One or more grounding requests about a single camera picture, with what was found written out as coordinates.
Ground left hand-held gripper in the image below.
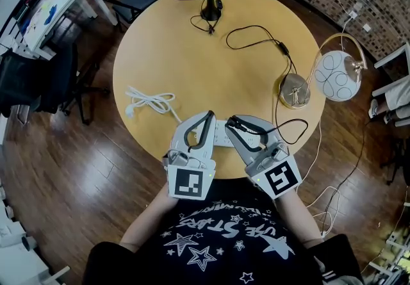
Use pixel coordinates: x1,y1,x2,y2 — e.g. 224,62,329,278
161,110,219,200

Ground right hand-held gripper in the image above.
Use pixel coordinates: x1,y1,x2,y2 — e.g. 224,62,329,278
224,114,302,200

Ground white power strip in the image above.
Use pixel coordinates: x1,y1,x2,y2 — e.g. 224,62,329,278
193,119,259,148

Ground black gold lamp cable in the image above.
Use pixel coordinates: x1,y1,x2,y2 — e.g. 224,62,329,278
225,24,309,145

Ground gold globe lamp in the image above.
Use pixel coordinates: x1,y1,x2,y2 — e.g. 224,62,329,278
277,33,369,110

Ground person's left forearm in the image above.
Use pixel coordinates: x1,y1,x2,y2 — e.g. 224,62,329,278
119,181,181,253

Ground person's right forearm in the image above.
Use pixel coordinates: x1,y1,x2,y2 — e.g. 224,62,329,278
273,186,325,250

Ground black star print shirt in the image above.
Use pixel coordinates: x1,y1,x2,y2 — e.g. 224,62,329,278
134,177,321,285

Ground black folding chair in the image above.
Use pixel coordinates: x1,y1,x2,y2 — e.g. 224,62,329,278
88,0,165,32

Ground black office chair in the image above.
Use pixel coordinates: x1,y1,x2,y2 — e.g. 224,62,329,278
0,42,110,126

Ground white desk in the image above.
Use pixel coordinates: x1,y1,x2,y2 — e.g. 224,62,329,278
0,0,99,61

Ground blue object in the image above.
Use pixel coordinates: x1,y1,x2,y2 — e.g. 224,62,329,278
42,4,59,26

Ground white power strip cable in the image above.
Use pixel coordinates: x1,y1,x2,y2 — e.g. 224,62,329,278
124,85,184,124

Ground white floor cable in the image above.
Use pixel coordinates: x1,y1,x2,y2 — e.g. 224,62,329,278
300,116,341,240

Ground black shade lamp cable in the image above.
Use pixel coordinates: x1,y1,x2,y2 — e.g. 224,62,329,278
172,0,224,35

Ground white frame chair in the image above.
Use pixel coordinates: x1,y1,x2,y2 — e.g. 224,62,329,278
370,41,410,128

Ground white wire rack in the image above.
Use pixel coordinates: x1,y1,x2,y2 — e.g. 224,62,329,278
367,202,410,285

